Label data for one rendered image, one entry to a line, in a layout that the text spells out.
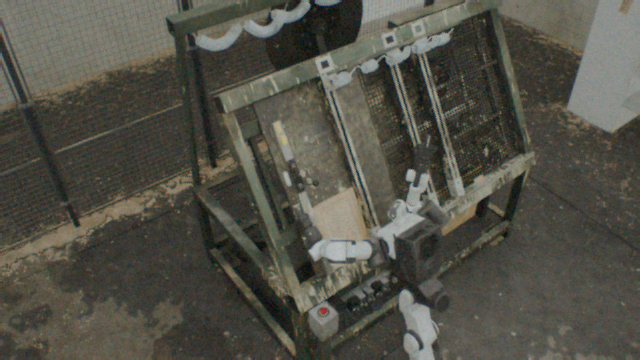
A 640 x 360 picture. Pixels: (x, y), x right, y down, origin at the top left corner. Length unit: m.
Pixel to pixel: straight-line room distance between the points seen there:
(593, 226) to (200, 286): 3.42
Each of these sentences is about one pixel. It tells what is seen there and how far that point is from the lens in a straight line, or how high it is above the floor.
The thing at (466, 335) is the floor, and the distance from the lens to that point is 4.17.
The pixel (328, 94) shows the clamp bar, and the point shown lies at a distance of 3.11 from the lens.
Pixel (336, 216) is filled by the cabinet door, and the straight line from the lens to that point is 3.22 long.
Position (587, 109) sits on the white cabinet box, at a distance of 6.57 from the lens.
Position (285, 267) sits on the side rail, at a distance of 3.07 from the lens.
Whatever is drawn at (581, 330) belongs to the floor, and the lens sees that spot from 4.46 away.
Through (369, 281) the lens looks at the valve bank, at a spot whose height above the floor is 0.74.
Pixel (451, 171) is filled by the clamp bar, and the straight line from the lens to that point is 3.70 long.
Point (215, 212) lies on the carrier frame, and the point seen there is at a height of 0.79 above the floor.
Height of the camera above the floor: 3.42
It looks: 41 degrees down
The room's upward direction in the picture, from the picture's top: 1 degrees counter-clockwise
